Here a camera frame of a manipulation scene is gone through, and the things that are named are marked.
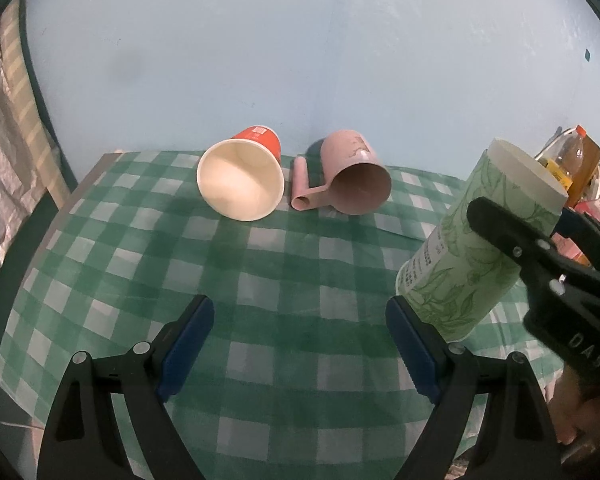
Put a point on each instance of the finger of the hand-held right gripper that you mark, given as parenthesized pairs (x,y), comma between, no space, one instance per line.
(572,222)
(505,232)

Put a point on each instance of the clear plastic bag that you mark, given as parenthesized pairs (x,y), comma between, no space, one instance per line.
(597,200)

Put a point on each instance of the plastic bottle with orange cap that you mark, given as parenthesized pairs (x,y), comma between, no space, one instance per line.
(567,157)

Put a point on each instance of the red paper cup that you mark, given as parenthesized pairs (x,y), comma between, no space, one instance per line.
(240,180)

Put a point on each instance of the brown cardboard box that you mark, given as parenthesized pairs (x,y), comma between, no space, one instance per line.
(593,160)

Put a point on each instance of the green checked tablecloth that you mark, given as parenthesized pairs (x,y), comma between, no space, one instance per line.
(280,285)

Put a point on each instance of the person's right hand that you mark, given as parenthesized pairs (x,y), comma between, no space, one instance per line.
(570,410)

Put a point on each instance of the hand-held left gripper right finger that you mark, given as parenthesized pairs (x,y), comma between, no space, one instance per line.
(412,347)

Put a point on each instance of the green floral paper cup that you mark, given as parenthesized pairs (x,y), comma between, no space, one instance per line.
(460,270)

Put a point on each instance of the beige striped cloth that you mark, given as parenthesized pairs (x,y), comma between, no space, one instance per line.
(27,85)

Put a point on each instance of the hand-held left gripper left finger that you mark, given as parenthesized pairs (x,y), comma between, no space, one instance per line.
(190,332)

